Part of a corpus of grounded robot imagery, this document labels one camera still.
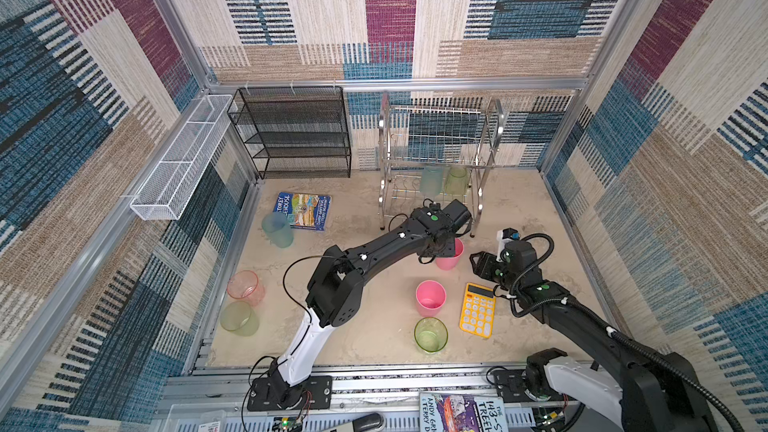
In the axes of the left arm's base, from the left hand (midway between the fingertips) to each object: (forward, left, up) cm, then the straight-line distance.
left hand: (445, 247), depth 88 cm
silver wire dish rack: (+46, -4, -6) cm, 47 cm away
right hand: (-4, -9, -2) cm, 10 cm away
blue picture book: (+20, +45, -8) cm, 50 cm away
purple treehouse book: (-39, +2, -8) cm, 39 cm away
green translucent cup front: (-21, +6, -9) cm, 24 cm away
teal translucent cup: (+27, +1, 0) cm, 27 cm away
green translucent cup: (+27, -8, -1) cm, 28 cm away
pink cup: (-1, -2, -7) cm, 7 cm away
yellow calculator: (-15, -8, -9) cm, 20 cm away
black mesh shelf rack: (+44, +48, +8) cm, 66 cm away
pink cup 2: (-12, +5, -7) cm, 15 cm away
